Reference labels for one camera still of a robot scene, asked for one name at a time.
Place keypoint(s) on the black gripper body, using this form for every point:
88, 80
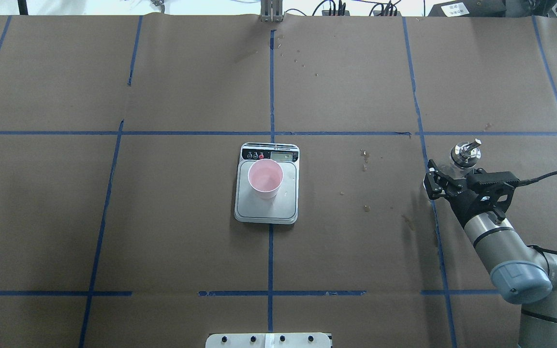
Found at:
463, 205

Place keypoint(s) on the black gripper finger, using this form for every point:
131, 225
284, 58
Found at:
435, 186
446, 167

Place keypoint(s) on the glass sauce bottle metal spout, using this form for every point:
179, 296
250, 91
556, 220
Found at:
466, 155

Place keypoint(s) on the pink plastic cup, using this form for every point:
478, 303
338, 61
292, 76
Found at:
265, 177

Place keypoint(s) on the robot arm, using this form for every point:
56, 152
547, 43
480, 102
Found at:
524, 275

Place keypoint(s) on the white digital kitchen scale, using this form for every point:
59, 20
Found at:
283, 208

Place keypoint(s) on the black labelled box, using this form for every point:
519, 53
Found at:
469, 8

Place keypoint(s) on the black power strip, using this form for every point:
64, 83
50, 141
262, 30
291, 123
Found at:
368, 8

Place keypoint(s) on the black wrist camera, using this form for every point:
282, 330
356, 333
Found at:
480, 181

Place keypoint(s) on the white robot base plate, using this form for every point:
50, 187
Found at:
270, 340

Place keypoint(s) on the aluminium frame post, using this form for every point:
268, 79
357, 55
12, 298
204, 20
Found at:
271, 11

